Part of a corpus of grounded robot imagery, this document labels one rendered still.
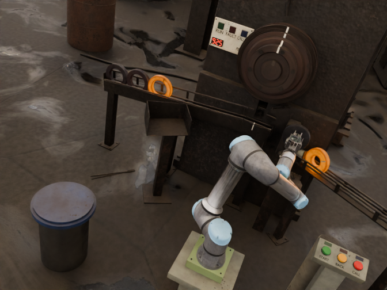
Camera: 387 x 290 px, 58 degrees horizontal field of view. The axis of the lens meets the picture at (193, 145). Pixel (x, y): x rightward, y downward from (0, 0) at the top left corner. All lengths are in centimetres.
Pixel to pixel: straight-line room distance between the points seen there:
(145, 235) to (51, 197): 70
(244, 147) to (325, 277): 76
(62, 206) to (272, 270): 135
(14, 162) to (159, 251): 128
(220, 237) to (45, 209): 87
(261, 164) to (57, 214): 102
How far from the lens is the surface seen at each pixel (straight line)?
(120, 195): 260
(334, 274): 189
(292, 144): 197
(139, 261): 225
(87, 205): 193
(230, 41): 236
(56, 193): 200
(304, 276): 215
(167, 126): 228
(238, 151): 160
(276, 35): 212
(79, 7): 463
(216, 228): 172
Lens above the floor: 181
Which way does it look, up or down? 34 degrees down
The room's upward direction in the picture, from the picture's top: 14 degrees clockwise
